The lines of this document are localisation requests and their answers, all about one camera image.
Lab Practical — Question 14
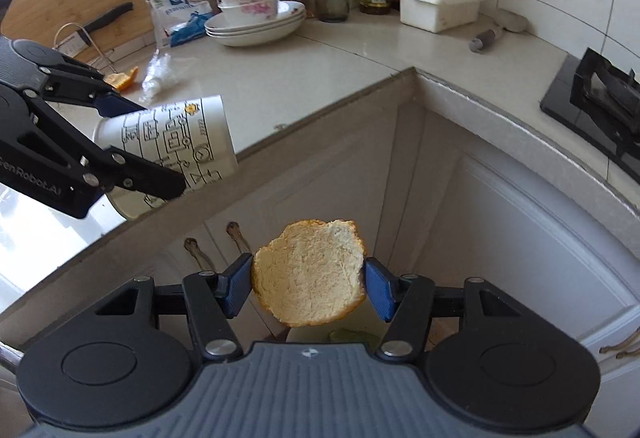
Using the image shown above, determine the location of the black gas stove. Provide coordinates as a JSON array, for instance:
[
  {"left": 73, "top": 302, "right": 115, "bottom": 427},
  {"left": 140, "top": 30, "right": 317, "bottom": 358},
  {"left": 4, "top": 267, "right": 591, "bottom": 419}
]
[{"left": 539, "top": 48, "right": 640, "bottom": 179}]

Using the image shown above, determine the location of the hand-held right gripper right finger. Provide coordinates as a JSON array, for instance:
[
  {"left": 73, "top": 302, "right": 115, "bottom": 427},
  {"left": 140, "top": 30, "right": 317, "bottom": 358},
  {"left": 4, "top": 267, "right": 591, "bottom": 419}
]
[{"left": 365, "top": 257, "right": 547, "bottom": 362}]

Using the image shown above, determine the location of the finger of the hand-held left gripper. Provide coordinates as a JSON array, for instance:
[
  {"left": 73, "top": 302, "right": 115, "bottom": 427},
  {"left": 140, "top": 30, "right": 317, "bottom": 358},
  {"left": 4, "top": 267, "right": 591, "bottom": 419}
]
[
  {"left": 22, "top": 55, "right": 147, "bottom": 118},
  {"left": 0, "top": 84, "right": 187, "bottom": 220}
]

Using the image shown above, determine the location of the printed paper cup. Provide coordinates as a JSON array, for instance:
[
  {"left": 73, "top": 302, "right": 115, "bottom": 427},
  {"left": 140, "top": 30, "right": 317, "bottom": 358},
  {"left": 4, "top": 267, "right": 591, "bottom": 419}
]
[{"left": 91, "top": 94, "right": 240, "bottom": 220}]

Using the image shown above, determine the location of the white lidded plastic box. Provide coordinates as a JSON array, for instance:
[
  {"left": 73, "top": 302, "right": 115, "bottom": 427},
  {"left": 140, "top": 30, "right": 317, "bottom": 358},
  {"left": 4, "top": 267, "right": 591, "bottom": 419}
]
[{"left": 392, "top": 0, "right": 486, "bottom": 34}]

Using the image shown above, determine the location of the blue and white salt bag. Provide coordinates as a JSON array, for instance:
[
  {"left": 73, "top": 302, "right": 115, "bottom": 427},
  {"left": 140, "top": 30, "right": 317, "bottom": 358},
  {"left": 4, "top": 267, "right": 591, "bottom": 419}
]
[{"left": 146, "top": 0, "right": 213, "bottom": 49}]

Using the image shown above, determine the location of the grey-handled kitchen tool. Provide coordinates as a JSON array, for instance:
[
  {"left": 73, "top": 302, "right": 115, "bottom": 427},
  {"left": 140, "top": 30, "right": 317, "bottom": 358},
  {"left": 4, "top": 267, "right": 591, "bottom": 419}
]
[{"left": 469, "top": 9, "right": 530, "bottom": 53}]

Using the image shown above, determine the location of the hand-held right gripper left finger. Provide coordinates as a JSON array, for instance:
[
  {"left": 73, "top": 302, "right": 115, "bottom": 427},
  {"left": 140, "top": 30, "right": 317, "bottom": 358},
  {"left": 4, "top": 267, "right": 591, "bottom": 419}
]
[{"left": 75, "top": 252, "right": 254, "bottom": 365}]

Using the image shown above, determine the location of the white plate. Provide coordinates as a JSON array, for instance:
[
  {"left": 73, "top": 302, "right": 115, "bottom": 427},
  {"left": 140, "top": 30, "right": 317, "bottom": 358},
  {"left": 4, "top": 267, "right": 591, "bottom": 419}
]
[
  {"left": 209, "top": 24, "right": 304, "bottom": 48},
  {"left": 204, "top": 0, "right": 307, "bottom": 32},
  {"left": 205, "top": 17, "right": 307, "bottom": 40}
]

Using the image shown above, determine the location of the metal wire rack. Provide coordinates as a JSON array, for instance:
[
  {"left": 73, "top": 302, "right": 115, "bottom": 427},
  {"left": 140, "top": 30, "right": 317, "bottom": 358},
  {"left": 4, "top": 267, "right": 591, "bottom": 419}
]
[{"left": 52, "top": 21, "right": 119, "bottom": 79}]

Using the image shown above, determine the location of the black-handled kitchen knife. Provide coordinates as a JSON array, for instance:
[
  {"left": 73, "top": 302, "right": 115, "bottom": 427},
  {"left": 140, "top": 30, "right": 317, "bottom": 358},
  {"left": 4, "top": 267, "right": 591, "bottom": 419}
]
[{"left": 52, "top": 2, "right": 135, "bottom": 57}]

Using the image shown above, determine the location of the small pale orange peel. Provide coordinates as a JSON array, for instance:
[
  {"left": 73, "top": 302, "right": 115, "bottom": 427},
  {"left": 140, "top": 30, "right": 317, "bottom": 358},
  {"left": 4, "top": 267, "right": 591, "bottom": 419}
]
[{"left": 104, "top": 66, "right": 140, "bottom": 92}]

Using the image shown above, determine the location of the white kitchen cabinet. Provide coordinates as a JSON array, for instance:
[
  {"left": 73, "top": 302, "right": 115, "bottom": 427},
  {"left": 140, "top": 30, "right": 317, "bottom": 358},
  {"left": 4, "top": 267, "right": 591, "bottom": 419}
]
[{"left": 145, "top": 88, "right": 640, "bottom": 419}]

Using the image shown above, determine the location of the crumpled clear plastic wrap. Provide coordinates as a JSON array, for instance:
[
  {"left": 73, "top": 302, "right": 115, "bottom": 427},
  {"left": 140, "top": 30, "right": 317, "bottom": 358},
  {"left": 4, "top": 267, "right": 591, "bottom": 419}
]
[{"left": 141, "top": 52, "right": 177, "bottom": 102}]

